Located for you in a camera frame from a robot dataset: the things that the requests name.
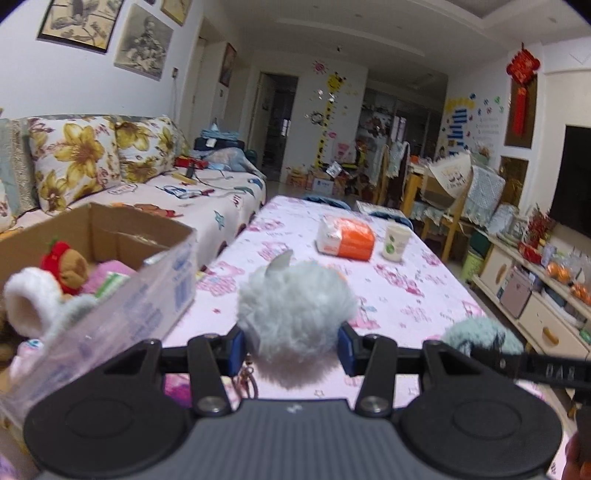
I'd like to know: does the cardboard box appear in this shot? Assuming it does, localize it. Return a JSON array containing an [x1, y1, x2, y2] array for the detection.
[[422, 154, 474, 209], [0, 202, 199, 416]]

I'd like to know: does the tilted cardboard box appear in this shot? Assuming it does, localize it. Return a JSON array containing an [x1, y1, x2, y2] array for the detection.
[[422, 154, 474, 209]]

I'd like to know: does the blue striped wall poster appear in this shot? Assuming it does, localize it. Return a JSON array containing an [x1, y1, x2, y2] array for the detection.
[[443, 95, 479, 158]]

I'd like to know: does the bear plush with red hat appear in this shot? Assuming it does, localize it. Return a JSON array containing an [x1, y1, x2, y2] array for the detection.
[[41, 237, 91, 297]]

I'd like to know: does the white fluffy soft item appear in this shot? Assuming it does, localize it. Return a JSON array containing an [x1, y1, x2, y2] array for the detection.
[[4, 267, 100, 345]]

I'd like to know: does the sofa with printed cover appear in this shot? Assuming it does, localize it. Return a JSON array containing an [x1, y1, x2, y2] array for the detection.
[[0, 115, 269, 264]]

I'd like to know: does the cream tv cabinet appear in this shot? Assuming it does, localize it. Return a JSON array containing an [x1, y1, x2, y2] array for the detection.
[[471, 230, 591, 367]]

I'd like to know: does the green white scrub sponge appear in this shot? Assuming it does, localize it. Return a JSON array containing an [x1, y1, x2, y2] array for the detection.
[[96, 271, 133, 302]]

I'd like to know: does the green waste bin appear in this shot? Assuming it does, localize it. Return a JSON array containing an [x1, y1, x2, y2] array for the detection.
[[462, 251, 486, 285]]

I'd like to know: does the red knot wall decoration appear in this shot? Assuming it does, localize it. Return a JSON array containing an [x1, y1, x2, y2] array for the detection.
[[506, 43, 539, 138]]

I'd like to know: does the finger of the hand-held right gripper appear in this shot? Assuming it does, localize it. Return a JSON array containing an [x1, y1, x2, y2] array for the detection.
[[470, 346, 591, 385]]

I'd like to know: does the grey green sofa cushion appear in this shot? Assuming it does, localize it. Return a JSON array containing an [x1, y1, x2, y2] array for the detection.
[[0, 119, 40, 232]]

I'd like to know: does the orange white tissue pack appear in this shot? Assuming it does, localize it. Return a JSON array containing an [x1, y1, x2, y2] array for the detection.
[[316, 215, 376, 262]]

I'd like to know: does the pink soft item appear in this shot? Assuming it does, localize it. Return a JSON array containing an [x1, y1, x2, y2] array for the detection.
[[83, 259, 139, 296]]

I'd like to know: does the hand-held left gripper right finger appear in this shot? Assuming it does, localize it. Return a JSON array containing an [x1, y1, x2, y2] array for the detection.
[[336, 322, 483, 417]]

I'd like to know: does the white paper cup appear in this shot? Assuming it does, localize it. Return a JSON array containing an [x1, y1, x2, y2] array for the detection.
[[381, 223, 412, 263]]

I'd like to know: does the framed reddish picture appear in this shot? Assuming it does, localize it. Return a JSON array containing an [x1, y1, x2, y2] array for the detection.
[[218, 42, 238, 88]]

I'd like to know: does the pink printed tablecloth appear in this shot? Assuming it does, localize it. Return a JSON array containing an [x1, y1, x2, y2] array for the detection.
[[161, 195, 557, 418]]

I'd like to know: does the teal fuzzy soft toy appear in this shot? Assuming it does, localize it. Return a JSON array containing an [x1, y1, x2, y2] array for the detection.
[[441, 316, 525, 359]]

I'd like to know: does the grey fluffy pompom keychain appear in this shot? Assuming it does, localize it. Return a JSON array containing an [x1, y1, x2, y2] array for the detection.
[[235, 250, 360, 400]]

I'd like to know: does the grey box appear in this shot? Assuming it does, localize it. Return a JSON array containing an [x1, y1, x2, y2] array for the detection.
[[500, 270, 533, 320]]

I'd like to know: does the framed child portrait sketch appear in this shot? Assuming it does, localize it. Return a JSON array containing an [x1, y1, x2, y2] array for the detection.
[[113, 4, 175, 82]]

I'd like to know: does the wooden chair with cloth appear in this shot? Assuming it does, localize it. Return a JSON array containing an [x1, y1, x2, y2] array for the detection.
[[401, 159, 465, 261]]

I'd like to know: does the black framed sketch picture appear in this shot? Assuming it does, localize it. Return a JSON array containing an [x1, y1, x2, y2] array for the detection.
[[37, 0, 125, 54]]

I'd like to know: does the gold framed sketch picture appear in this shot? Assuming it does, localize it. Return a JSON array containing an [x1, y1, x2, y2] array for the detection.
[[159, 0, 194, 27]]

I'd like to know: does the yellow floral sofa cushion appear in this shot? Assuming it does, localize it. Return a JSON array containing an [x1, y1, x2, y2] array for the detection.
[[28, 117, 122, 216], [113, 116, 186, 184]]

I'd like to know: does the red flower decoration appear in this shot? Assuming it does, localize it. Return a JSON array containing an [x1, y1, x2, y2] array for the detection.
[[524, 207, 556, 251]]

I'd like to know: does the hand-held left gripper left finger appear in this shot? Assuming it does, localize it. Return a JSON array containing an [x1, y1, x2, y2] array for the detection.
[[104, 323, 246, 418]]

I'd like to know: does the television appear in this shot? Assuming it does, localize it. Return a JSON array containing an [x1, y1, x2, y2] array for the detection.
[[549, 124, 591, 241]]

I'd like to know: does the giraffe wall sticker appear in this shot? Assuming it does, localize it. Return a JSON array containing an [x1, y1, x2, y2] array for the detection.
[[308, 69, 350, 168]]

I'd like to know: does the chair with lace cover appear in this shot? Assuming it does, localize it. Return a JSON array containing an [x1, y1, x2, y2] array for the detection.
[[455, 164, 507, 228]]

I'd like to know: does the pile of blue clothes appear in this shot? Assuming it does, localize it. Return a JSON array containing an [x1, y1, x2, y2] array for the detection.
[[194, 129, 260, 175]]

